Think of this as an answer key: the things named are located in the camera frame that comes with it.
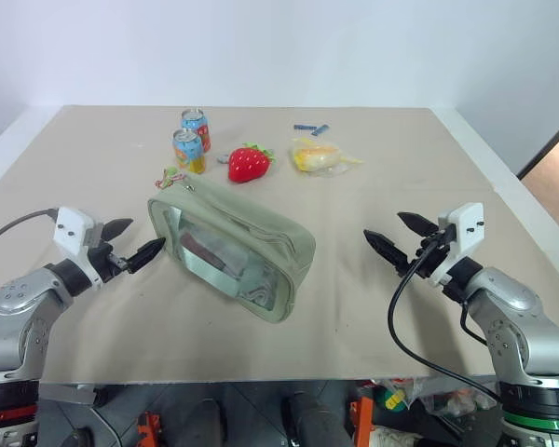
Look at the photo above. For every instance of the brown board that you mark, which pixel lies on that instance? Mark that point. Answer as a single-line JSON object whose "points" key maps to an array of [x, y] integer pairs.
{"points": [[556, 167]]}

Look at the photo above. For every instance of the green transparent pouch bag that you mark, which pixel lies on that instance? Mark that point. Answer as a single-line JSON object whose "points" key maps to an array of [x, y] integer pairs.
{"points": [[242, 242]]}

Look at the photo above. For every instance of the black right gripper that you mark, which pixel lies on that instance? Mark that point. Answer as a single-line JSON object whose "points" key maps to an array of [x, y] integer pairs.
{"points": [[426, 261]]}

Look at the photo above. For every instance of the bread in clear plastic bag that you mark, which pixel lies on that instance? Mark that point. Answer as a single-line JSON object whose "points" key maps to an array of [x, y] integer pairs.
{"points": [[314, 156]]}

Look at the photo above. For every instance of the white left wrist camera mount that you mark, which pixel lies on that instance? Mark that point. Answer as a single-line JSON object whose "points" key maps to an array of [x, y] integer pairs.
{"points": [[72, 228]]}

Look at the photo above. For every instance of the dark rounded shape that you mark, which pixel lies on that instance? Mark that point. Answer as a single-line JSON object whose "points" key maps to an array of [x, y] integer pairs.
{"points": [[317, 419]]}

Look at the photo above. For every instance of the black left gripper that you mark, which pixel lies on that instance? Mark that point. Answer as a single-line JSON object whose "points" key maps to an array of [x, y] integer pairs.
{"points": [[106, 261]]}

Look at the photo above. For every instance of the clear bag of items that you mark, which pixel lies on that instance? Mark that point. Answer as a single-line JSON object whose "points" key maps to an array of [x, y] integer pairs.
{"points": [[428, 396]]}

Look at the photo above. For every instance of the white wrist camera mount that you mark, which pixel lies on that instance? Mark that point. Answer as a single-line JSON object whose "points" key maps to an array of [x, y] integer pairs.
{"points": [[468, 228], [72, 228]]}

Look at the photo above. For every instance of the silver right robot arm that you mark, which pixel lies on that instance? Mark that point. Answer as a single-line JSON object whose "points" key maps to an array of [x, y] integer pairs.
{"points": [[517, 321]]}

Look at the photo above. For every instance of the red strawberry plush toy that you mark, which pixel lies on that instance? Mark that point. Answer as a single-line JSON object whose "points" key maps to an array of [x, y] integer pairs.
{"points": [[249, 163]]}

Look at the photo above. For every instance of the blue orange drink can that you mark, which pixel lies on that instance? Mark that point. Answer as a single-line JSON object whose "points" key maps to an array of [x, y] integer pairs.
{"points": [[196, 128], [188, 151]]}

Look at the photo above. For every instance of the orange black tool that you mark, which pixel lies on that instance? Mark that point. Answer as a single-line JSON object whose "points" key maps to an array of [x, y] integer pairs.
{"points": [[361, 419], [149, 428]]}

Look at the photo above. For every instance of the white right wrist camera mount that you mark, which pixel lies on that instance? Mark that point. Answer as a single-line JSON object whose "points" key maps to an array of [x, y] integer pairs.
{"points": [[468, 228]]}

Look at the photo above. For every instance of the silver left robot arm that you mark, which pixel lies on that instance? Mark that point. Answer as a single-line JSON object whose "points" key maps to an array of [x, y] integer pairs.
{"points": [[25, 302]]}

